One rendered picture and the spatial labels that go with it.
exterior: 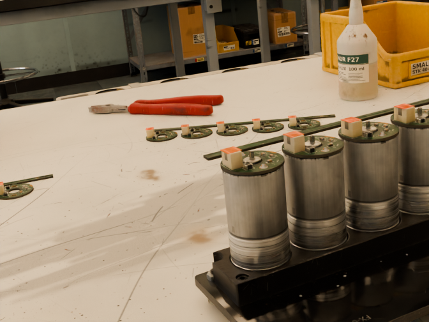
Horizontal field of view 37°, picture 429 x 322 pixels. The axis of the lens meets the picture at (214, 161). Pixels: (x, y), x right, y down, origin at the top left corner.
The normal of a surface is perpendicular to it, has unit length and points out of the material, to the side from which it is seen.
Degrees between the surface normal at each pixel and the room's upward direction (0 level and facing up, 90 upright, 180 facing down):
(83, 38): 90
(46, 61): 90
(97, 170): 0
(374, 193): 90
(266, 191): 90
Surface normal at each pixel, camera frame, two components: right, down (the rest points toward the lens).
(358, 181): -0.53, 0.33
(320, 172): 0.05, 0.33
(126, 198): -0.11, -0.94
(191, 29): 0.33, 0.29
